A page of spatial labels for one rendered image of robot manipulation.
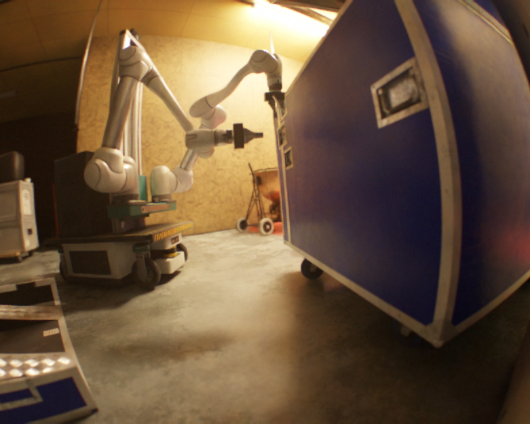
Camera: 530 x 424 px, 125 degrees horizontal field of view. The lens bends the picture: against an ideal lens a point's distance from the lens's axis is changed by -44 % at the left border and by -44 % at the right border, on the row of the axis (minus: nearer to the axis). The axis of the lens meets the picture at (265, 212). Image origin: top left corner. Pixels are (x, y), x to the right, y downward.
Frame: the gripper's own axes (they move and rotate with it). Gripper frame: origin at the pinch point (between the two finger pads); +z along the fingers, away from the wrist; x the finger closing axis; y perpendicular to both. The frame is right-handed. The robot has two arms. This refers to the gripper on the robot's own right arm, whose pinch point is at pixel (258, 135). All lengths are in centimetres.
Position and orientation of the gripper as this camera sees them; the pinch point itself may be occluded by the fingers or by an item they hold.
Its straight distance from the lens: 127.1
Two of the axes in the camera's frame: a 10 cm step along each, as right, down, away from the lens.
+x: 0.6, 9.8, 1.8
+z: 9.8, -0.9, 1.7
